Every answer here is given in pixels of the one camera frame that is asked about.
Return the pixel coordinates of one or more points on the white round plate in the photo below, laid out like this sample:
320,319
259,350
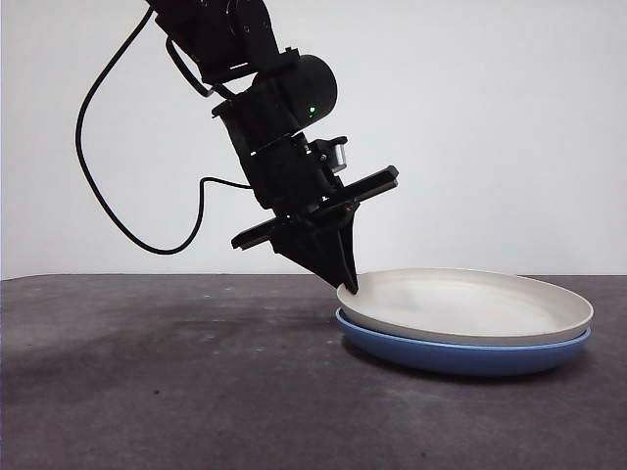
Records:
465,308

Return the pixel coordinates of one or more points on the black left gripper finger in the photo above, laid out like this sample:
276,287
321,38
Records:
349,264
313,249

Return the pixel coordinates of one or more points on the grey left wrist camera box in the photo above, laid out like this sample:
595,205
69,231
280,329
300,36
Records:
339,155

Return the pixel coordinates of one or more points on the blue round plate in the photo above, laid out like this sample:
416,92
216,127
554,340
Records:
465,362

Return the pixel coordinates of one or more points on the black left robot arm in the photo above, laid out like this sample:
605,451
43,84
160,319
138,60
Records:
274,93

